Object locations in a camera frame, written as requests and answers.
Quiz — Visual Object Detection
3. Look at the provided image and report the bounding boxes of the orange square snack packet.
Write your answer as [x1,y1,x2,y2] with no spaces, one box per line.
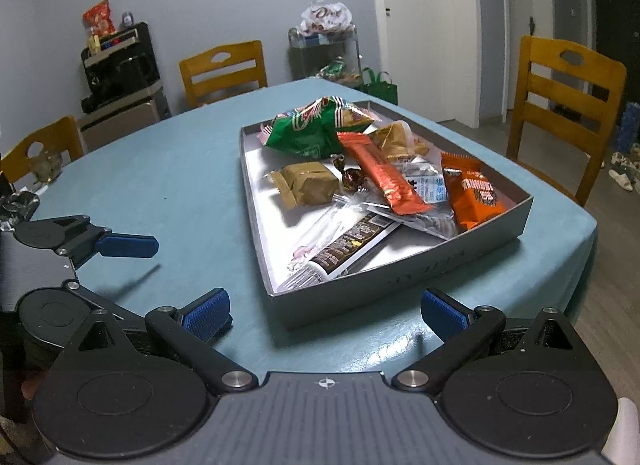
[440,152,506,231]

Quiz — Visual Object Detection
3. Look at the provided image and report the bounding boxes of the long dark chocolate bar packet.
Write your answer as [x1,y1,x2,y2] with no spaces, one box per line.
[277,213,400,294]

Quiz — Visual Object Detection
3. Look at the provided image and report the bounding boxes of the long orange snack bar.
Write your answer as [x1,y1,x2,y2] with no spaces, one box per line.
[337,132,432,216]

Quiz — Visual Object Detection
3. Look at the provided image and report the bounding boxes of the pink white snack packet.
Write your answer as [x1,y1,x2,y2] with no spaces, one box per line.
[288,204,349,271]

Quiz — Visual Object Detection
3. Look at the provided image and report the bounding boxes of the brown gold snack packet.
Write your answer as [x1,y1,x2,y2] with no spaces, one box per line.
[269,162,340,210]

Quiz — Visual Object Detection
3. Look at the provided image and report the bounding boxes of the small brown candy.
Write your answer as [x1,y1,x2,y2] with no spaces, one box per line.
[332,154,367,193]

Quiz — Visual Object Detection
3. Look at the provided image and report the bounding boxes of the brown cake snack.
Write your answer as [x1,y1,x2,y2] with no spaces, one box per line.
[368,121,430,163]

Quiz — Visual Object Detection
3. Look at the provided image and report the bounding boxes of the green shrimp chips bag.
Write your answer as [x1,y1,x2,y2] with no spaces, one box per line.
[257,96,380,160]

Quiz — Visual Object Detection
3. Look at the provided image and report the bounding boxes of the glass teapot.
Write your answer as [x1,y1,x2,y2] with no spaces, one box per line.
[28,150,63,184]

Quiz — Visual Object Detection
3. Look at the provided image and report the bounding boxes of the grey shallow box tray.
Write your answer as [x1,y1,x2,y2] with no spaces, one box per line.
[240,100,533,329]

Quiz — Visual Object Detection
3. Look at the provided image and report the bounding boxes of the wooden chair at left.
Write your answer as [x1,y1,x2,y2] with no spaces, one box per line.
[1,115,84,185]

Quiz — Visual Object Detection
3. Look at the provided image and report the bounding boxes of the wooden chair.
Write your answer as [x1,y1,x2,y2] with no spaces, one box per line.
[179,40,268,109]
[506,35,627,206]
[1,115,84,185]

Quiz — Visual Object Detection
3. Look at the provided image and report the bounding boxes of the black water dispenser cabinet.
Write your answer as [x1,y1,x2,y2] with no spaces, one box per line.
[77,22,171,152]

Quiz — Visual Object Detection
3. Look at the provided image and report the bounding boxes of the wooden chair at far side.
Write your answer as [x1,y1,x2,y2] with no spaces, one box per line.
[179,40,268,109]

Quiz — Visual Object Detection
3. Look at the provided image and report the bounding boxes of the red snack bag on dispenser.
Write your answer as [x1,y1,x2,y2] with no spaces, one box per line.
[82,0,116,37]

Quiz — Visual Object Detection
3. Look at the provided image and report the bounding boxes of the green tote bag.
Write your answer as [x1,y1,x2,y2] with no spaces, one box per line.
[359,66,398,104]

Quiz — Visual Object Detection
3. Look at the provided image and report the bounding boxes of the wooden chair at right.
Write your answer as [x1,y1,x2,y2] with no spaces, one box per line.
[506,35,627,206]

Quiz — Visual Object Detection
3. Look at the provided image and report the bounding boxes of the metal snack trolley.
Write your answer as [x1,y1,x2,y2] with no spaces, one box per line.
[288,24,362,88]

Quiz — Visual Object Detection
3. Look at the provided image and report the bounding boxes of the white plastic shopping bag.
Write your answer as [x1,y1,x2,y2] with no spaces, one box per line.
[297,0,352,36]

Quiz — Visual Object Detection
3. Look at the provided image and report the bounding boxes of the white door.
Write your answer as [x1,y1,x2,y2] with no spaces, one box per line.
[374,0,482,127]

